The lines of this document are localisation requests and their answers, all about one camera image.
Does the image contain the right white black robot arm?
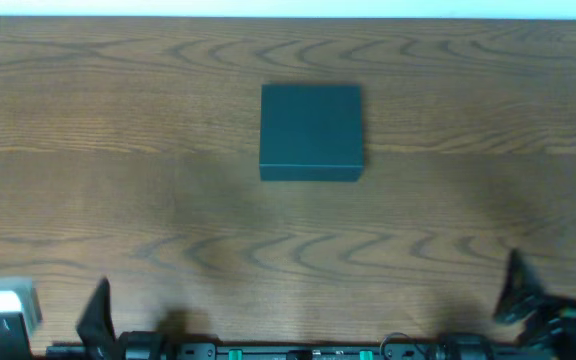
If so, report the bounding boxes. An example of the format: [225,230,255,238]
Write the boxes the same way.
[493,249,576,359]

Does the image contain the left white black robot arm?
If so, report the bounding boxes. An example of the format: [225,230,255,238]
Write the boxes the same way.
[0,277,125,360]

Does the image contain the black gift box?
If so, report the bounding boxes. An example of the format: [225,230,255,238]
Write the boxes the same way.
[259,84,365,182]

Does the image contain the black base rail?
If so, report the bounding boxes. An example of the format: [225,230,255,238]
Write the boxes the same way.
[45,329,554,360]

